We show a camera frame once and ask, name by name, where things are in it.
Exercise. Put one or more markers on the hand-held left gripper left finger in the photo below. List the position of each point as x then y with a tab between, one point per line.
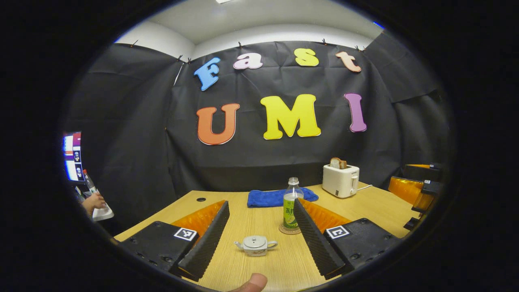
209	243

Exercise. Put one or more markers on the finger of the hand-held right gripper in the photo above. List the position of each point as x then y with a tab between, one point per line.
423	172
405	189

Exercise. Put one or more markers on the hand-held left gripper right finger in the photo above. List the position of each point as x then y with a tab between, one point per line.
312	241

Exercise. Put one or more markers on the round wooden coaster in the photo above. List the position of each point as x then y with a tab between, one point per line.
286	231

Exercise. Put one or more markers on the green label water bottle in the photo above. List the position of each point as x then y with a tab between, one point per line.
289	207

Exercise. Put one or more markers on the white floral teacup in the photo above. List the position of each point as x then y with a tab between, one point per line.
255	250

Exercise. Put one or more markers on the small clear bottle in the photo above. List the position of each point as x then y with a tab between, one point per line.
90	181

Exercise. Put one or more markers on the blue folded towel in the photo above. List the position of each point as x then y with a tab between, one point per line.
265	198

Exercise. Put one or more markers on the white toaster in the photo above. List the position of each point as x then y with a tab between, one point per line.
339	180

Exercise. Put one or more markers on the toasted bread slice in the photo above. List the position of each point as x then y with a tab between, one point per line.
337	163

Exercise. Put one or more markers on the white side table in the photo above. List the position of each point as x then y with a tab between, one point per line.
104	213

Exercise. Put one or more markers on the black backdrop cloth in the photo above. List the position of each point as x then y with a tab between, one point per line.
142	121

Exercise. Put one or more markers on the computer monitor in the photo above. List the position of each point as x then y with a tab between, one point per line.
73	156

